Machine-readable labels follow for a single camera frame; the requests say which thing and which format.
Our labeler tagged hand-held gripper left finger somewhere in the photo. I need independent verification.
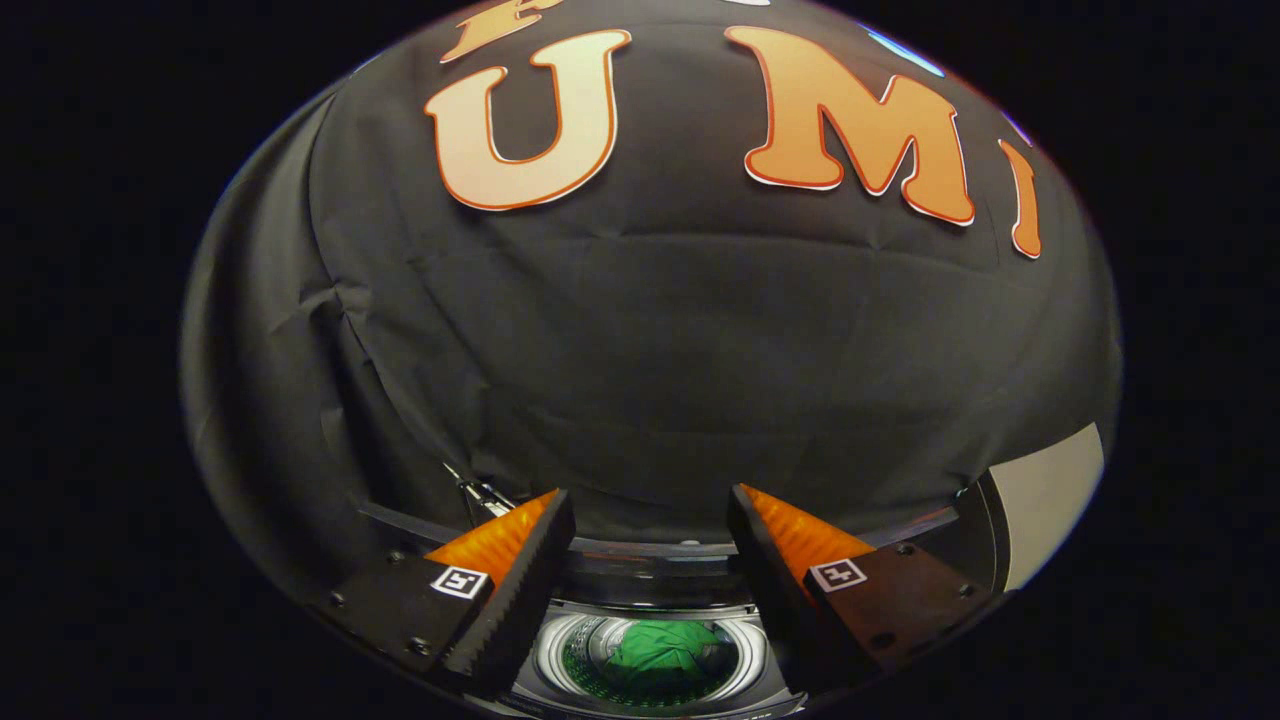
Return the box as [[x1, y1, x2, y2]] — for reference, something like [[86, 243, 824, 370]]
[[308, 488, 578, 701]]

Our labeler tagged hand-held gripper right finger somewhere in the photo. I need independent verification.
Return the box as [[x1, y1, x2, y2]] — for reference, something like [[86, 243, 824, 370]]
[[726, 484, 1003, 698]]

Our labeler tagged grey washing machine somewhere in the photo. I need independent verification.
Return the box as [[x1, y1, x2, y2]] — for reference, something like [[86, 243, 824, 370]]
[[355, 465, 1011, 720]]

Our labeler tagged green polo shirt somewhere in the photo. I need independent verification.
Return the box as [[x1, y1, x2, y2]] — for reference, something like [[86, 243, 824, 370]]
[[605, 620, 726, 701]]

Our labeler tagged black backdrop cloth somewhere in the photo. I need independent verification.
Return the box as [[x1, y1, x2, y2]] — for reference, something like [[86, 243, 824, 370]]
[[180, 0, 1123, 601]]

